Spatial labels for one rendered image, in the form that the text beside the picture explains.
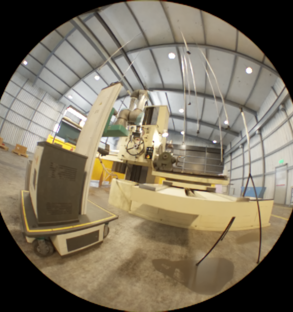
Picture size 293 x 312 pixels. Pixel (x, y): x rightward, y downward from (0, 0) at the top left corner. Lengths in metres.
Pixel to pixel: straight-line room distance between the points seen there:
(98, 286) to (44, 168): 0.80
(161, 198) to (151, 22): 7.98
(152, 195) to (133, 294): 0.76
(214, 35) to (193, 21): 1.32
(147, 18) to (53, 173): 7.93
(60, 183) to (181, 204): 0.77
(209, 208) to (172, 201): 0.26
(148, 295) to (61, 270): 0.58
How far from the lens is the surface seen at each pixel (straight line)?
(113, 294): 0.86
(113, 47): 9.36
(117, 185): 2.29
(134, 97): 1.37
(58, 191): 0.73
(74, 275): 0.93
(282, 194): 7.79
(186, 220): 1.99
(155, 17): 7.74
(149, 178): 2.61
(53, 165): 0.68
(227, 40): 7.57
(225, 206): 0.78
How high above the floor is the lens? 0.79
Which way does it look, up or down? 12 degrees up
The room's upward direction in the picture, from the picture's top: 11 degrees clockwise
